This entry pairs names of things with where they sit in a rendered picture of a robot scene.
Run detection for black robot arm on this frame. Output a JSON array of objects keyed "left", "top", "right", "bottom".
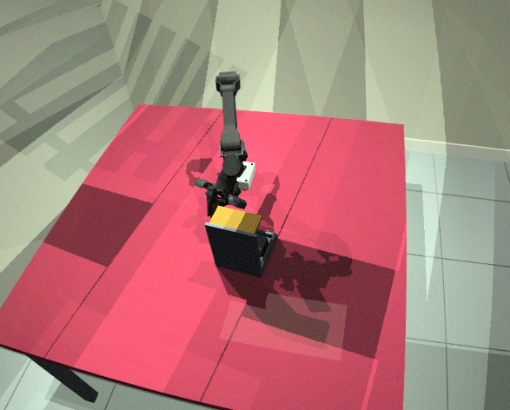
[{"left": 215, "top": 71, "right": 248, "bottom": 177}]

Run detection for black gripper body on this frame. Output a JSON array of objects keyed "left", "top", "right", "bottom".
[{"left": 194, "top": 170, "right": 247, "bottom": 209}]

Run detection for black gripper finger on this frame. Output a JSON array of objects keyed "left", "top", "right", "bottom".
[
  {"left": 204, "top": 192, "right": 221, "bottom": 216},
  {"left": 210, "top": 198, "right": 230, "bottom": 218}
]

